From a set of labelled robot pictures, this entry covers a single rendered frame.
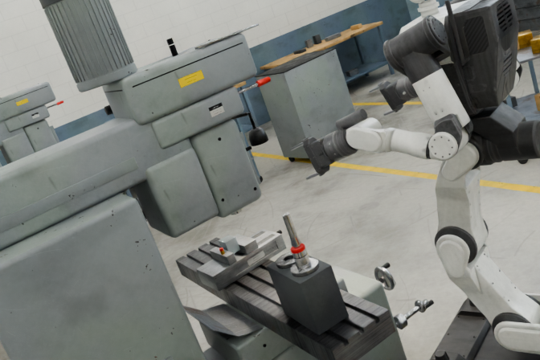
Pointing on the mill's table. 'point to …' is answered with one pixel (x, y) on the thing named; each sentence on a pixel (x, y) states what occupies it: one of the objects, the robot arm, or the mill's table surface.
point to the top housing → (181, 79)
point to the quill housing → (227, 167)
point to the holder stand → (308, 292)
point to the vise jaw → (246, 243)
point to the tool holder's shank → (292, 231)
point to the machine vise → (239, 260)
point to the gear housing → (198, 117)
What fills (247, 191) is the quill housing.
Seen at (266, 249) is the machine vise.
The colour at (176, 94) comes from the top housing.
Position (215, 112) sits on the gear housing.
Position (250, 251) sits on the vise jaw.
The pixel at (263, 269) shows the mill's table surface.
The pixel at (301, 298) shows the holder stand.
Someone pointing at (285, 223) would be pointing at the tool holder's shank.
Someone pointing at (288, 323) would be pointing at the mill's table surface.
